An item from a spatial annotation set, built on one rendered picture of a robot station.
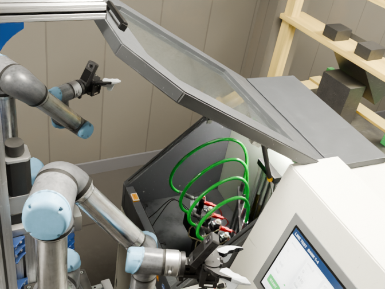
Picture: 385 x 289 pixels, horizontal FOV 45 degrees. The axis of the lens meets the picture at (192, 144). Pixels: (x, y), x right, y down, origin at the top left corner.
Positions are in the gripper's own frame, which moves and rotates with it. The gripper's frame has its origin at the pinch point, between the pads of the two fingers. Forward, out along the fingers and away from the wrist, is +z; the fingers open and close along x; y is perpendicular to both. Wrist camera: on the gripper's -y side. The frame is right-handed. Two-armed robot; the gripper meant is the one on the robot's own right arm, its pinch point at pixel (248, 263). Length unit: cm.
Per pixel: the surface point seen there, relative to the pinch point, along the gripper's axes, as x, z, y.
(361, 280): 4.5, 32.9, -1.1
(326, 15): -298, 111, -22
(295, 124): -73, 29, -14
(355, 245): -2.6, 31.4, -8.3
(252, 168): -87, 19, 17
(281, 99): -93, 26, -17
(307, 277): -9.3, 23.9, 11.6
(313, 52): -303, 110, 12
